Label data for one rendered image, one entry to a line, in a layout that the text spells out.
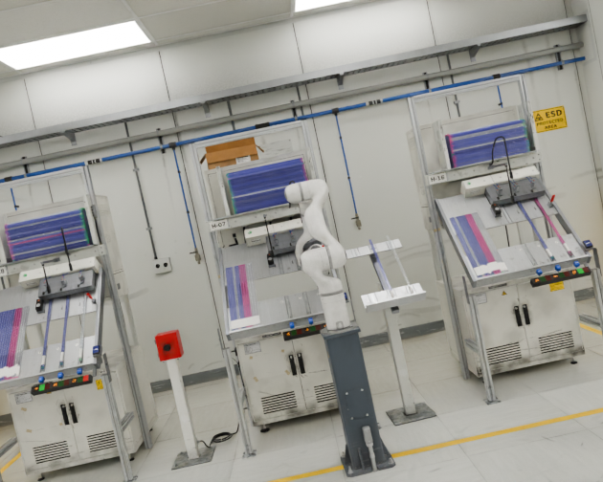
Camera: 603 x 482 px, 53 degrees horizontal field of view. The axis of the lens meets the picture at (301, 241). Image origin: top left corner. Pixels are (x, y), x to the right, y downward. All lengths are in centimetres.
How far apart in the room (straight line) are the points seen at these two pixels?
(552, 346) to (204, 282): 293
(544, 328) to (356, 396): 153
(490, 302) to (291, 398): 139
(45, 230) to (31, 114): 193
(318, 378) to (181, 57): 312
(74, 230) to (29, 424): 123
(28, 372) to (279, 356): 146
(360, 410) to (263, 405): 100
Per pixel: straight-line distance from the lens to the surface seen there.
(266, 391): 391
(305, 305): 355
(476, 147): 410
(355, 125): 549
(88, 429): 417
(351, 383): 307
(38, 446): 430
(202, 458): 386
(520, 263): 376
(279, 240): 385
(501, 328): 405
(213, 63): 560
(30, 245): 422
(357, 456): 319
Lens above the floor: 132
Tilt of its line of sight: 3 degrees down
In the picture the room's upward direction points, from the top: 12 degrees counter-clockwise
